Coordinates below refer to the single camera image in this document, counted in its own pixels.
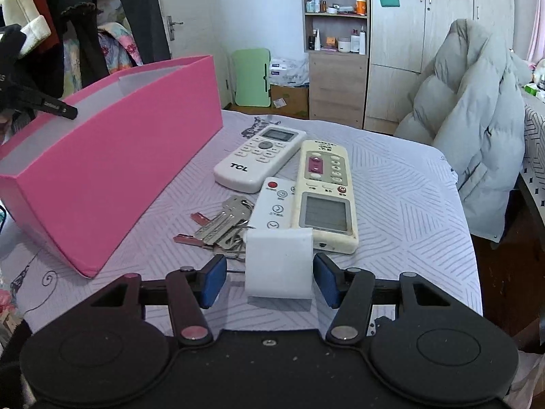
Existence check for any small cardboard box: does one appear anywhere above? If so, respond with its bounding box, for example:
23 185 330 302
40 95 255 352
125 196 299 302
270 84 310 117

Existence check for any geometric patterned tablecloth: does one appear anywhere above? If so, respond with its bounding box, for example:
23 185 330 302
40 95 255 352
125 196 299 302
519 101 545 206

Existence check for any cream fleece coat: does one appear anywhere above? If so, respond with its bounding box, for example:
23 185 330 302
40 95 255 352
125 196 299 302
0 0 52 57

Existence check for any remote control with grey display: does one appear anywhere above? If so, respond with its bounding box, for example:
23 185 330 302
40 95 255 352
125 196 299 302
213 125 308 194

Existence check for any plain white charger block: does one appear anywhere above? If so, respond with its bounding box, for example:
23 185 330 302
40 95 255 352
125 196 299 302
245 227 314 300

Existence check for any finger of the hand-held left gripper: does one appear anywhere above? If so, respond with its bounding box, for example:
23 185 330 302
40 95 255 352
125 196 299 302
15 84 79 121

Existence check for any small white remote control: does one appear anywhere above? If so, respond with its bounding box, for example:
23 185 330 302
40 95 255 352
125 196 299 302
246 176 299 240

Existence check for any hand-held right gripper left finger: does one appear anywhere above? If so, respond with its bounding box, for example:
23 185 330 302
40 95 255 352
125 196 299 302
89 254 228 349

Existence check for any long black coat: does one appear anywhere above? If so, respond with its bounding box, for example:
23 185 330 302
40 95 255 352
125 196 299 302
40 0 111 99

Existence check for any red garment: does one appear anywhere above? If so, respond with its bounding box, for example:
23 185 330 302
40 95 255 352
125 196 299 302
25 0 61 52

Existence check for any light wooden wardrobe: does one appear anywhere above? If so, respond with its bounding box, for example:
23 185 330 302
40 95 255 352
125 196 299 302
363 0 518 136

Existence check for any green folding stool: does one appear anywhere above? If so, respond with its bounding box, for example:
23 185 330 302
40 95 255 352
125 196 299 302
232 48 274 108

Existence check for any grey puffer jacket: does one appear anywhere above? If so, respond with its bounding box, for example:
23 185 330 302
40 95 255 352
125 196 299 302
393 19 527 244

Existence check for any wooden shelf unit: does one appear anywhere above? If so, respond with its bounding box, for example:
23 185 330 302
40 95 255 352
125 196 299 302
300 0 371 129

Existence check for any bunch of keys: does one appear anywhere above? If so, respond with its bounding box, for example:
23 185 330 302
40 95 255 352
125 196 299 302
172 195 256 261

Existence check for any pink cardboard box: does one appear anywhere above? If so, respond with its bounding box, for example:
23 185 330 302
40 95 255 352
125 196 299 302
0 55 224 279

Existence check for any floral quilt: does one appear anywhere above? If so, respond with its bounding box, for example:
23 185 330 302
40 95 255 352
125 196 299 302
63 20 144 95

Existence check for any white door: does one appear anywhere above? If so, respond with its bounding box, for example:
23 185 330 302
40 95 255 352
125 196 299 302
153 0 219 69

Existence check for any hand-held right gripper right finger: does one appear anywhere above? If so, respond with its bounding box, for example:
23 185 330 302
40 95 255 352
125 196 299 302
313 253 452 348

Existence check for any cream remote with pink panel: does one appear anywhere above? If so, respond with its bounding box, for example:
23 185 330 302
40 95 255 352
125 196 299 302
289 138 360 255

